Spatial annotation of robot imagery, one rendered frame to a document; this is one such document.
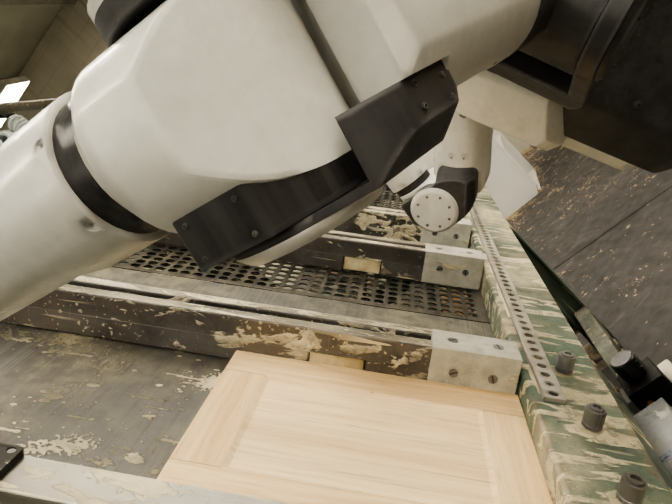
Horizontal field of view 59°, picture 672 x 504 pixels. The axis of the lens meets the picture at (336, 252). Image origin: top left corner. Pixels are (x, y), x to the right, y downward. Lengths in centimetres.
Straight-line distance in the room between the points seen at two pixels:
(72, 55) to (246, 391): 660
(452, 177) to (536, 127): 36
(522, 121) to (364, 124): 38
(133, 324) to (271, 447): 33
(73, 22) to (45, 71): 67
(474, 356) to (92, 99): 70
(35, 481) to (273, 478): 22
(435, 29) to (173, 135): 12
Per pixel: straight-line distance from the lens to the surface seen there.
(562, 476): 71
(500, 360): 87
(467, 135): 93
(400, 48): 25
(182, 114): 23
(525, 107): 59
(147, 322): 93
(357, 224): 157
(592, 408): 79
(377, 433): 75
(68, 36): 724
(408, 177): 99
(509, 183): 467
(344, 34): 26
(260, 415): 76
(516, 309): 110
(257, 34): 24
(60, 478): 65
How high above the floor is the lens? 132
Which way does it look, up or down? 7 degrees down
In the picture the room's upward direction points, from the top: 45 degrees counter-clockwise
